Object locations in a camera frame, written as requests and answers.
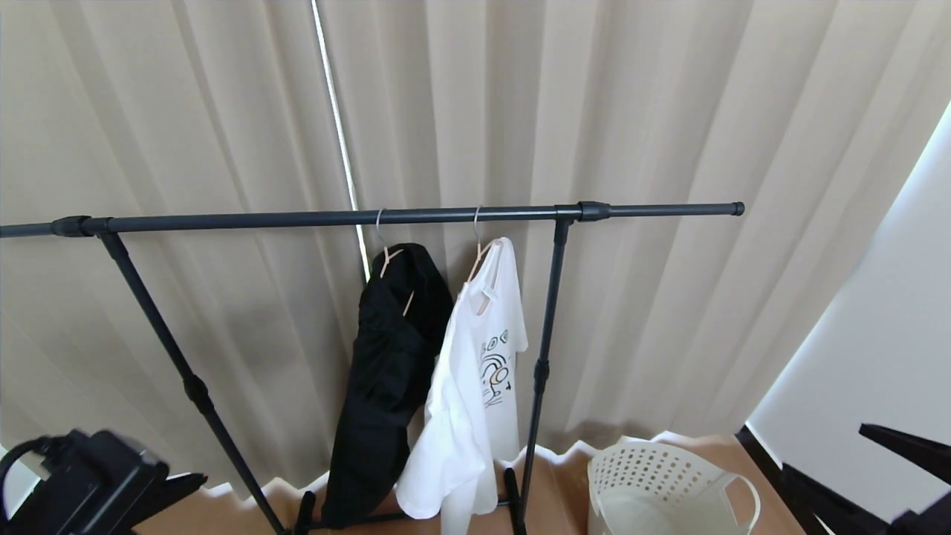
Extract white garment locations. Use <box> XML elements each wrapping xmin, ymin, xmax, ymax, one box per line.
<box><xmin>395</xmin><ymin>237</ymin><xmax>530</xmax><ymax>535</ymax></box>

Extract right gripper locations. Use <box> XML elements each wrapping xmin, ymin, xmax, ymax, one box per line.
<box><xmin>780</xmin><ymin>423</ymin><xmax>951</xmax><ymax>535</ymax></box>

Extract white laundry basket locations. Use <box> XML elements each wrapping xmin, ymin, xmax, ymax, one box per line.
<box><xmin>587</xmin><ymin>438</ymin><xmax>763</xmax><ymax>535</ymax></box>

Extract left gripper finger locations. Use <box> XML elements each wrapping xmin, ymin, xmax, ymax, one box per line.
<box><xmin>134</xmin><ymin>473</ymin><xmax>210</xmax><ymax>525</ymax></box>

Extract black shorts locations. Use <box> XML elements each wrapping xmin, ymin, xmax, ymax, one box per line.
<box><xmin>320</xmin><ymin>241</ymin><xmax>455</xmax><ymax>530</ymax></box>

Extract black clothes rack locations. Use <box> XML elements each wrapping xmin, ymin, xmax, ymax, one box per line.
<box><xmin>0</xmin><ymin>200</ymin><xmax>746</xmax><ymax>535</ymax></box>

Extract pink clothes hanger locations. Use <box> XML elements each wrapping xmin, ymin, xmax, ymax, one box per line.
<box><xmin>466</xmin><ymin>206</ymin><xmax>504</xmax><ymax>315</ymax></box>
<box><xmin>374</xmin><ymin>207</ymin><xmax>417</xmax><ymax>318</ymax></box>

